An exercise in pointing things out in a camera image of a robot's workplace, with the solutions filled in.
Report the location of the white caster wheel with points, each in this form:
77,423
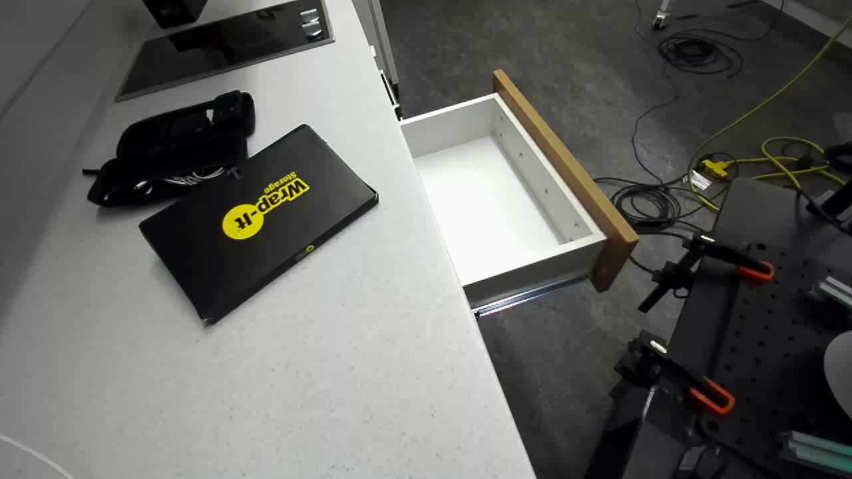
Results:
661,16

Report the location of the white drawer with wood front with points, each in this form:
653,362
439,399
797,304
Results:
496,196

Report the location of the short aluminium extrusion bar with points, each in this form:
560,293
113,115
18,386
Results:
833,292

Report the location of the metal drawer slide rail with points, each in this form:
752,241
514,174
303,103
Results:
522,297

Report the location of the black perforated mounting table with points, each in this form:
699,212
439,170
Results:
762,355

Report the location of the long aluminium extrusion bar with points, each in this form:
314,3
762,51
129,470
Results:
821,454

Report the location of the black glass cooktop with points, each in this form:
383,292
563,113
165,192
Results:
222,43

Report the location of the yellow plug connector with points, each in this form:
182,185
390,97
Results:
713,165

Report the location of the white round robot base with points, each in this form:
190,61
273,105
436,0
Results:
842,374

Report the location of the black block-shaped object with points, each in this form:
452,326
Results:
174,12

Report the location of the black box with yellow logo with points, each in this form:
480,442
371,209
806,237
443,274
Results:
257,226

